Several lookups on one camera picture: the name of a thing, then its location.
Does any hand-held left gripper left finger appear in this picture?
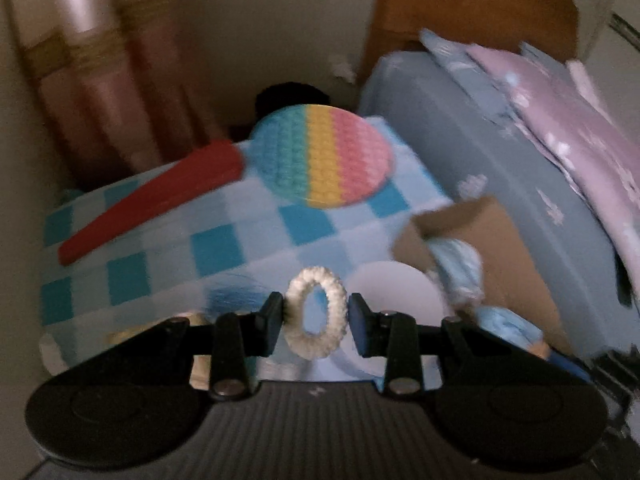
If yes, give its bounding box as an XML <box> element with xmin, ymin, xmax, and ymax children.
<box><xmin>74</xmin><ymin>292</ymin><xmax>285</xmax><ymax>402</ymax></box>

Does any red folded fan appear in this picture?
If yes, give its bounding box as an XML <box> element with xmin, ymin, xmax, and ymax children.
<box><xmin>58</xmin><ymin>140</ymin><xmax>247</xmax><ymax>267</ymax></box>

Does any rainbow pop bubble toy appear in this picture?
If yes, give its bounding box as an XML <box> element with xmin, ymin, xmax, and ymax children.
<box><xmin>248</xmin><ymin>104</ymin><xmax>394</xmax><ymax>209</ymax></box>

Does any cardboard box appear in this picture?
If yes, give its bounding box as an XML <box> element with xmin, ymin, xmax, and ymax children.
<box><xmin>392</xmin><ymin>197</ymin><xmax>593</xmax><ymax>362</ymax></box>

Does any bed with blue sheet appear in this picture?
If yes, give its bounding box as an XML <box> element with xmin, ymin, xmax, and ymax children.
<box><xmin>357</xmin><ymin>50</ymin><xmax>640</xmax><ymax>311</ymax></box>

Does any pink curtain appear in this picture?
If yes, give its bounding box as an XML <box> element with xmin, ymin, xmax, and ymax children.
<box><xmin>0</xmin><ymin>0</ymin><xmax>237</xmax><ymax>192</ymax></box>

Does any blue checkered tablecloth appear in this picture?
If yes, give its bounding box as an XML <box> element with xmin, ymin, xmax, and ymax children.
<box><xmin>39</xmin><ymin>115</ymin><xmax>455</xmax><ymax>392</ymax></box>

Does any white knitted hair scrunchie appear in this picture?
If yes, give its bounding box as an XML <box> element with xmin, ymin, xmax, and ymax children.
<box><xmin>283</xmin><ymin>265</ymin><xmax>350</xmax><ymax>361</ymax></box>

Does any wooden headboard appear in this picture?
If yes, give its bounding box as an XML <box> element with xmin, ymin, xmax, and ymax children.
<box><xmin>359</xmin><ymin>0</ymin><xmax>592</xmax><ymax>83</ymax></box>

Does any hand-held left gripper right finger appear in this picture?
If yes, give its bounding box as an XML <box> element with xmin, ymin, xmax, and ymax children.
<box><xmin>349</xmin><ymin>293</ymin><xmax>577</xmax><ymax>397</ymax></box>

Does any pink floral pillow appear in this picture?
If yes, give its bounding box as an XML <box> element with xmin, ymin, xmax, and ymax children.
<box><xmin>466</xmin><ymin>42</ymin><xmax>640</xmax><ymax>283</ymax></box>

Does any blue patterned pillow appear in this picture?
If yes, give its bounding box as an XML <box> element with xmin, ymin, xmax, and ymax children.
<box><xmin>419</xmin><ymin>27</ymin><xmax>508</xmax><ymax>128</ymax></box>

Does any blue face mask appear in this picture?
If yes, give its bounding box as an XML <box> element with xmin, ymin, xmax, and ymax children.
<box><xmin>425</xmin><ymin>237</ymin><xmax>549</xmax><ymax>361</ymax></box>

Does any white round plate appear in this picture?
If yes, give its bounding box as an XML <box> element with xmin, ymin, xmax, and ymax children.
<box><xmin>336</xmin><ymin>260</ymin><xmax>447</xmax><ymax>377</ymax></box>

